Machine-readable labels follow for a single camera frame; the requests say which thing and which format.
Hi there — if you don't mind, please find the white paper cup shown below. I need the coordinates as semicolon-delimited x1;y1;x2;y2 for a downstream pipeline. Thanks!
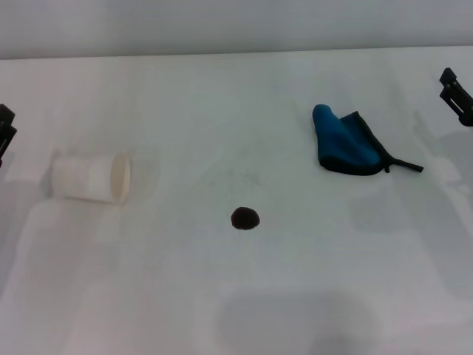
50;150;133;206

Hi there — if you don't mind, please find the blue rag with black trim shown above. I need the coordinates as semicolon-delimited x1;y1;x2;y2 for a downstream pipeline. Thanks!
312;104;425;177

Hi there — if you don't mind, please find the black water stain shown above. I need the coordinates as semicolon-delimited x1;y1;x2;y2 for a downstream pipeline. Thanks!
230;206;261;231

